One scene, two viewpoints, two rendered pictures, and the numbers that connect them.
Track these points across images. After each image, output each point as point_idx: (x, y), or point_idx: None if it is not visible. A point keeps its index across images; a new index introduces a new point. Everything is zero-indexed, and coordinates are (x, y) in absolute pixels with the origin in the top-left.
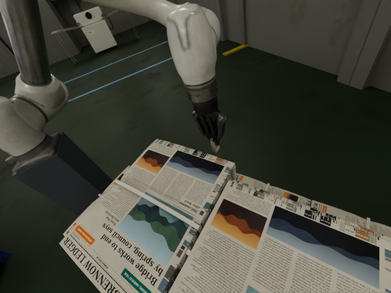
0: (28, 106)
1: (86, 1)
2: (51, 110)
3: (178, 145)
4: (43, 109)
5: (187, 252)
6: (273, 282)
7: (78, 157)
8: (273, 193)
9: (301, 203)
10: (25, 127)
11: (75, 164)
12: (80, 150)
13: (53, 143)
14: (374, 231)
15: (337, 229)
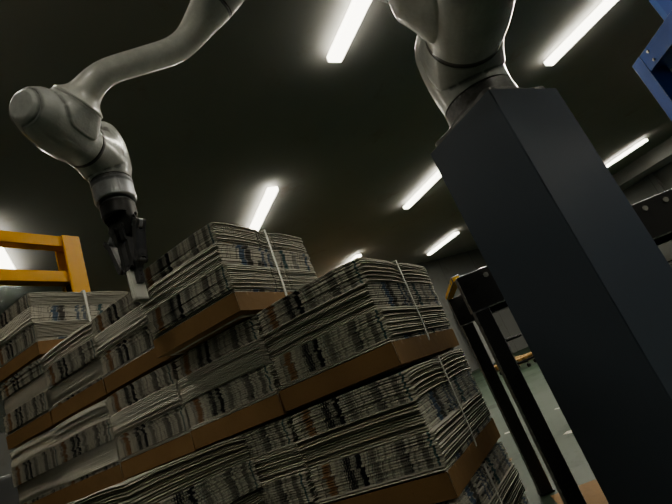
0: (423, 42)
1: (171, 64)
2: (437, 46)
3: (184, 240)
4: (430, 46)
5: None
6: None
7: (490, 172)
8: (128, 293)
9: (117, 301)
10: (427, 84)
11: (463, 186)
12: (518, 153)
13: (455, 121)
14: (95, 317)
15: None
